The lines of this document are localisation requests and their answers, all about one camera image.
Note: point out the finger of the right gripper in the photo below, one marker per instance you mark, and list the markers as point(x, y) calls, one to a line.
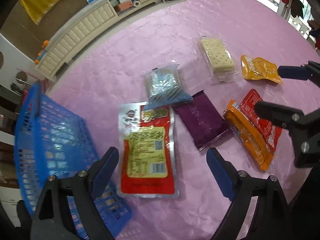
point(309, 71)
point(281, 116)

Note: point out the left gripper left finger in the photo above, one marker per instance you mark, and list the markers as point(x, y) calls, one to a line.
point(53, 219)

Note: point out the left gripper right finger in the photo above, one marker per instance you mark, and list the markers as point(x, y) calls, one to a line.
point(271, 215)

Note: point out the small red snack packet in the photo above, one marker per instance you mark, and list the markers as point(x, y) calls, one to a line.
point(269, 132)

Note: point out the orange sausage packet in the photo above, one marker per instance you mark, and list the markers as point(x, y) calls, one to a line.
point(251, 138)

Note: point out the yellow orange snack packet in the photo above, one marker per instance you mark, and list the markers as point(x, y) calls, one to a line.
point(259, 69)

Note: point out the purple snack packet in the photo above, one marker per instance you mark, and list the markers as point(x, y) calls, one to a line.
point(202, 120)

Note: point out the blue plastic basket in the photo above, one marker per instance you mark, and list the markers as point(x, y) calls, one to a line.
point(53, 141)

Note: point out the cream cracker packet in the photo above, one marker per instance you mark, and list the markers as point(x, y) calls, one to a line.
point(219, 61)

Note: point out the pink quilted tablecloth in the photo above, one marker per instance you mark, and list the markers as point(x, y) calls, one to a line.
point(111, 73)

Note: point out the red silver snack pouch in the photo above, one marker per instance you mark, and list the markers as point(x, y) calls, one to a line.
point(147, 152)

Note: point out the silver blue snack packet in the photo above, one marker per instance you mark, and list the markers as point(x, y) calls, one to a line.
point(164, 88)

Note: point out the oranges on cabinet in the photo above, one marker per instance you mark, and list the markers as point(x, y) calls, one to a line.
point(42, 52)

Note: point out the white TV cabinet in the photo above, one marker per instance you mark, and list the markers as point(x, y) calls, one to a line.
point(82, 28)

